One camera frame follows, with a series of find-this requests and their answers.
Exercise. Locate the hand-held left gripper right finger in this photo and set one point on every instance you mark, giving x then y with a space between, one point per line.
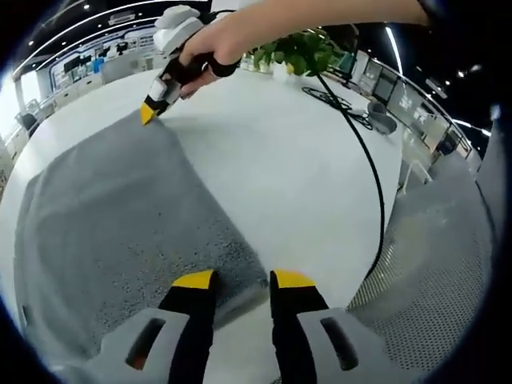
320 352

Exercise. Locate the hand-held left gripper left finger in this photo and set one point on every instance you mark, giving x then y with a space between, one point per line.
160 348

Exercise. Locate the white plant pot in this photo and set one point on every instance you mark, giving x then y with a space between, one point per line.
286 70

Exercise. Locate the person's right hand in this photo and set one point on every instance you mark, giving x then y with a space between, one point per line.
212 40

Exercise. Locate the grey mesh chair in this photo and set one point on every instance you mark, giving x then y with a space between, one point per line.
432 280

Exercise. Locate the white table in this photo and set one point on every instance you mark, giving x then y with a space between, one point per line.
280 160

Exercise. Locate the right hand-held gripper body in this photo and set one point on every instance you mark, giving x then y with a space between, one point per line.
176 28

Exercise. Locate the green leafy plant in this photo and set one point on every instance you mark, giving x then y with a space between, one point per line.
304 50

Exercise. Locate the grey towel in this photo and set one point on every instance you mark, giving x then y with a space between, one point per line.
120 208

